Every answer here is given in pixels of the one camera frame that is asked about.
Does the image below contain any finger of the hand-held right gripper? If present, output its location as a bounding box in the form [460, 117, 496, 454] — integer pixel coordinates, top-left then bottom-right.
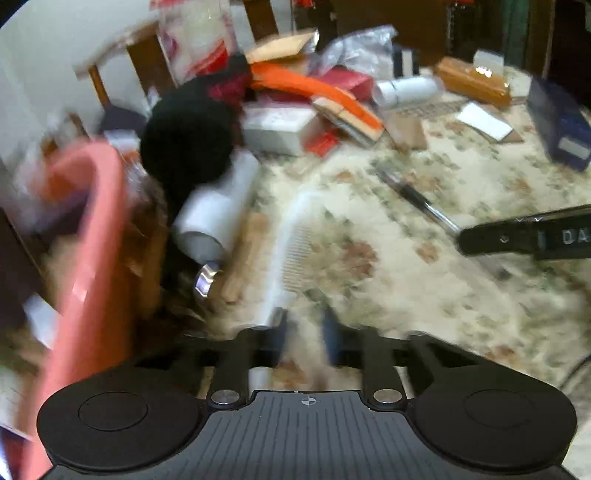
[455, 213, 540, 259]

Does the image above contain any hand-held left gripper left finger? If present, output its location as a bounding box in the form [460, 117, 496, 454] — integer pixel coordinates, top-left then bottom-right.
[178, 318, 291, 409]

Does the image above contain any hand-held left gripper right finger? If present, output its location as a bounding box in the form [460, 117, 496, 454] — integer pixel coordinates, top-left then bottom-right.
[321, 307, 481, 411]

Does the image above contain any black pen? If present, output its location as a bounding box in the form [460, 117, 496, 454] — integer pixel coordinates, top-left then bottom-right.
[379, 170, 462, 234]

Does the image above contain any white comb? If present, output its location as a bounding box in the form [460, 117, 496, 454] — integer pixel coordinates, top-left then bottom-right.
[249, 189, 326, 393]

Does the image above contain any pink plastic basin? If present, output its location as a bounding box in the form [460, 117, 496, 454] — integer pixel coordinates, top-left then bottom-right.
[18, 141, 139, 480]

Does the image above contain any floral cloth desktop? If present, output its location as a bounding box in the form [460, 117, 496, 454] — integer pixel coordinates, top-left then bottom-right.
[203, 65, 591, 416]

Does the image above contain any wooden stick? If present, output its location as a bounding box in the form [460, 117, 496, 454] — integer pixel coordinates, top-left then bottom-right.
[222, 212, 271, 303]

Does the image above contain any white paper sheet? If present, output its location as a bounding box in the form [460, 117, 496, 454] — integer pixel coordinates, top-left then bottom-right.
[456, 102, 513, 141]

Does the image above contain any dark blue box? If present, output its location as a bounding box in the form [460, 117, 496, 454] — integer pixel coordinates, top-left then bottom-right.
[526, 74, 591, 172]

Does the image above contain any brown cardboard piece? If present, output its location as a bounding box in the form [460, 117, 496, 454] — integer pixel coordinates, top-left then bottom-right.
[385, 113, 430, 149]

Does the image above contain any long brown box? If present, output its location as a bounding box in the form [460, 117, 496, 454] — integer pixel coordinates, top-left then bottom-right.
[434, 56, 513, 108]

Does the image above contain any short white paper roll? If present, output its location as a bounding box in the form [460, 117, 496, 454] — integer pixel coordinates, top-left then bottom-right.
[373, 76, 445, 109]

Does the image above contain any clear plastic packet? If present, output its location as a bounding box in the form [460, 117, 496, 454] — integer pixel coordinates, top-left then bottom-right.
[473, 50, 506, 75]

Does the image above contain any small red box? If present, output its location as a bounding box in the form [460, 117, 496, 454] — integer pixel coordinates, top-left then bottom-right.
[305, 129, 342, 158]

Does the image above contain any small dark box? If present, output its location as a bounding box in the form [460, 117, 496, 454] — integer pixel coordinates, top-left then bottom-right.
[392, 44, 421, 77]

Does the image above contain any flat red box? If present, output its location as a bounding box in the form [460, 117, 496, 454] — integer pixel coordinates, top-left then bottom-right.
[259, 67, 375, 104]

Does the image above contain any white cardboard box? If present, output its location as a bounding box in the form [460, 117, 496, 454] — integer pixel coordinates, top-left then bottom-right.
[241, 100, 315, 157]

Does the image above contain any black and red cloth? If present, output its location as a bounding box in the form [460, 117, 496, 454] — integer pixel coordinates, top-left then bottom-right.
[139, 55, 252, 204]

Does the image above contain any orange strip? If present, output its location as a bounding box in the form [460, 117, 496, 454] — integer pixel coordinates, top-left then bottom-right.
[249, 62, 384, 132]

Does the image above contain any clear plastic bag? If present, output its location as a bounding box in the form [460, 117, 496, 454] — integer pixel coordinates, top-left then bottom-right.
[314, 25, 398, 77]

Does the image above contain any dark purple cushion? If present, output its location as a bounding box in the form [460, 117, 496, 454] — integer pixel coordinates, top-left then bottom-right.
[99, 105, 151, 134]

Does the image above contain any brown paper envelope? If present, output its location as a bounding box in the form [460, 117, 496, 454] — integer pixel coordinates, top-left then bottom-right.
[245, 28, 319, 65]

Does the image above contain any wooden chair curved back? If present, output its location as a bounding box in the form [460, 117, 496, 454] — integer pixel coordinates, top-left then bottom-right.
[76, 23, 181, 107]

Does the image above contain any plastic bag of paper cups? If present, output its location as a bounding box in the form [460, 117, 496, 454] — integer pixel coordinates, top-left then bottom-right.
[150, 0, 241, 86]

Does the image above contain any wooden chair straight back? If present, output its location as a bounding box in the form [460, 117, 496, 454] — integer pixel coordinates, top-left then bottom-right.
[240, 0, 333, 42]

